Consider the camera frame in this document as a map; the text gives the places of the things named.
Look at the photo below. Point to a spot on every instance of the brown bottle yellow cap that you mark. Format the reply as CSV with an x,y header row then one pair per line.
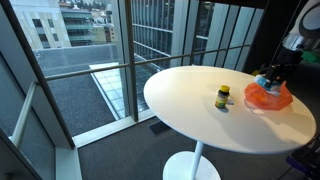
x,y
222,97

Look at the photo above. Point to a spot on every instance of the grey window mullion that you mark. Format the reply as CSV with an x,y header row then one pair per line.
x,y
128,60

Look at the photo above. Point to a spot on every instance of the dark equipment cart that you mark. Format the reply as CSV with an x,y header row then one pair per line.
x,y
305,158

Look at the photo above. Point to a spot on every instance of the green object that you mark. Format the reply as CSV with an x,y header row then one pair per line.
x,y
310,56

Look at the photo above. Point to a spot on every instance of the dark floor vent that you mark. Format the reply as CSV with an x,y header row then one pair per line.
x,y
158,127

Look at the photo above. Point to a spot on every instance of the orange plastic bag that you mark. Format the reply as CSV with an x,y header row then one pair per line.
x,y
268,99

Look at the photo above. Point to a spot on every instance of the white slanted handrail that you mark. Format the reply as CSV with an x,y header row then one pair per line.
x,y
23,115

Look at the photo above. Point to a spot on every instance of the white table pedestal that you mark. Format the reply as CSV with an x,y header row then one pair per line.
x,y
191,165

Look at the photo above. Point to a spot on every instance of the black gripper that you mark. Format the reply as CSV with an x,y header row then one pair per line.
x,y
285,63

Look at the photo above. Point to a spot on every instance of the grey metal window railing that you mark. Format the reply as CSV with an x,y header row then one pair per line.
x,y
133,62

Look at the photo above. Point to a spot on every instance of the white window sill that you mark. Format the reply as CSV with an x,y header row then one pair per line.
x,y
110,128

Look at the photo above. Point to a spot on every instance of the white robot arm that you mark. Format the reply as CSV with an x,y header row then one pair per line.
x,y
306,23

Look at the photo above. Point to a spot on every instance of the small clear plastic box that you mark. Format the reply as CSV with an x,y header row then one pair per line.
x,y
230,101

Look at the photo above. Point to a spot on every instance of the clear rectangular container blue label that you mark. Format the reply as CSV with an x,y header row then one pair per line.
x,y
266,85

